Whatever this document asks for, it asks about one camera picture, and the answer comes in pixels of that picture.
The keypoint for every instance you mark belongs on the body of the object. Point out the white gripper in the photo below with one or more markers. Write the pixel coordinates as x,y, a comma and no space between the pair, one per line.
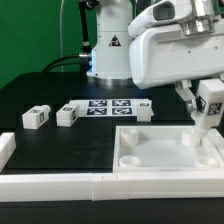
164,55

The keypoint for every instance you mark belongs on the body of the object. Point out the white square tabletop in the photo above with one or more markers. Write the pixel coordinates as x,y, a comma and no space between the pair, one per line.
163,148

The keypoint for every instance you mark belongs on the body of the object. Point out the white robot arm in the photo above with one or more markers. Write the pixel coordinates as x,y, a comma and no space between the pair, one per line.
109,58

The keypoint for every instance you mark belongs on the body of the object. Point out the white marker sheet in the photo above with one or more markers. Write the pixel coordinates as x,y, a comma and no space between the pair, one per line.
109,107

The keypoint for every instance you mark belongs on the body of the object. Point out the white front fence bar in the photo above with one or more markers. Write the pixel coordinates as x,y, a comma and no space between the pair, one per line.
95,187

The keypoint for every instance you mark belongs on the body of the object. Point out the white left fence piece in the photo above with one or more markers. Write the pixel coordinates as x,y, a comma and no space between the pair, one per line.
7,147

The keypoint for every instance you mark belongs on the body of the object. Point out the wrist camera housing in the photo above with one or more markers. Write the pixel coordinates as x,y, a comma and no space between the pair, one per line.
161,13

